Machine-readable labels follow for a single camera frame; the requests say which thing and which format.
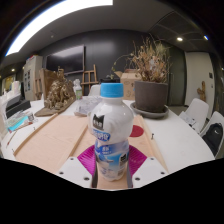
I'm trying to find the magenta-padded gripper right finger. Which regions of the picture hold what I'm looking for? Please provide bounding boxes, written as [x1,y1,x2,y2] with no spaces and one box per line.
[126,144,169,189]

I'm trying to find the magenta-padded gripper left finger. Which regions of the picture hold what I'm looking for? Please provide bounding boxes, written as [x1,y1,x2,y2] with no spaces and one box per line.
[56,143,98,189]

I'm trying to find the white drink bottle blue cap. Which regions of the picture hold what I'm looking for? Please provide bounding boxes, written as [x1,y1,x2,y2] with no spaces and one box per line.
[87,82,135,183]

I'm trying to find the beige wooden drawing board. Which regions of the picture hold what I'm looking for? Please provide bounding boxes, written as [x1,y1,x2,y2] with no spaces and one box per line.
[13,113,169,191]

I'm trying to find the grey plant saucer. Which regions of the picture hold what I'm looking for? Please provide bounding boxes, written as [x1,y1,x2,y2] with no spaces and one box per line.
[129,101,170,120]

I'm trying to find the stack of papers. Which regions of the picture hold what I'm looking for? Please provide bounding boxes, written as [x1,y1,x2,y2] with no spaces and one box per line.
[179,111,198,129]

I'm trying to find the dried plant in grey pot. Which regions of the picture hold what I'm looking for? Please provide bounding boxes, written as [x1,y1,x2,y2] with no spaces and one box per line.
[111,33,173,114]

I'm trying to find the colourful books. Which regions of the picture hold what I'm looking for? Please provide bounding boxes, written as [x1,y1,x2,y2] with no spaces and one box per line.
[6,111,36,133]

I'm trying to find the small green white bottle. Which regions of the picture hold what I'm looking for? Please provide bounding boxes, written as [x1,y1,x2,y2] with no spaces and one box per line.
[73,78,83,100]

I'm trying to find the cardboard box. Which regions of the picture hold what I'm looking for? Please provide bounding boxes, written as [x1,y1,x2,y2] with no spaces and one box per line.
[114,68,143,101]

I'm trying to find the black case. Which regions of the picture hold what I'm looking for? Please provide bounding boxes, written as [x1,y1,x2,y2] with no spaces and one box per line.
[4,94,33,119]

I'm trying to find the wooden easel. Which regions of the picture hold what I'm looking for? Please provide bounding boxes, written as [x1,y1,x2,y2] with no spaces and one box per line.
[80,64,99,96]

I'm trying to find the grey spray bottle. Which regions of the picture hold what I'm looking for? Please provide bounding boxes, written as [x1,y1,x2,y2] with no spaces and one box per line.
[99,76,120,84]

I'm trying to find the wooden figure statue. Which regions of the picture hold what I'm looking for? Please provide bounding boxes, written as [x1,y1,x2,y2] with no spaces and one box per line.
[197,80,208,103]

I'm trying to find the long ceiling light strip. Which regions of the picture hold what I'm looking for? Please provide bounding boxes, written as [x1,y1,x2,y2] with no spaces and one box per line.
[4,0,114,57]

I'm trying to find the dark wall screen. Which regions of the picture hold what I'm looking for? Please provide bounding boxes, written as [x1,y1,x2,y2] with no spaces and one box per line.
[45,44,86,75]

